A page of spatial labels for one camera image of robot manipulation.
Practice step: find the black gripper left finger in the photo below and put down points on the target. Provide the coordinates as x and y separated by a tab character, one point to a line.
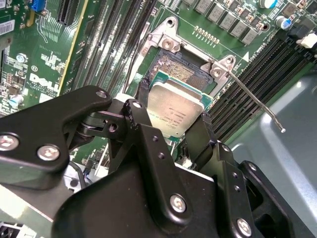
49	119

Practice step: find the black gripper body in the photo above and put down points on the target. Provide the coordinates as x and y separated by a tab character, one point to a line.
111	210

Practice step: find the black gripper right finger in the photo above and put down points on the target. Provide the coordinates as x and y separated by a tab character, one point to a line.
227	205

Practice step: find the metal locking lever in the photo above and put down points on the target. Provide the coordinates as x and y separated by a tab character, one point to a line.
130	70
252	96

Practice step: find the silver CPU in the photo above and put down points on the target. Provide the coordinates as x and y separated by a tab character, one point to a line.
173	109

